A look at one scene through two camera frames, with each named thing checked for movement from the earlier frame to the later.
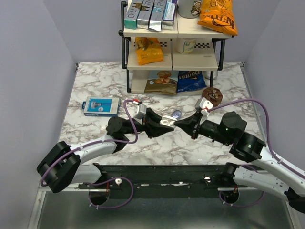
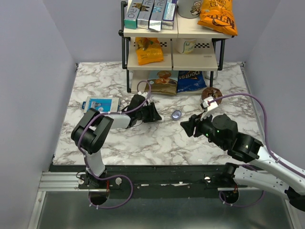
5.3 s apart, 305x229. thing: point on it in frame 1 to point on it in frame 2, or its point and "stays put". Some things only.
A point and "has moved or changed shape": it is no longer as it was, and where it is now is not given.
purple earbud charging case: x=177 y=114 stays put
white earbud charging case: x=167 y=120 has moved or changed shape
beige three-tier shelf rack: x=180 y=60 stays put
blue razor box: x=101 y=106 stays put
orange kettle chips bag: x=218 y=15 stays put
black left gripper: x=154 y=130 to x=153 y=116
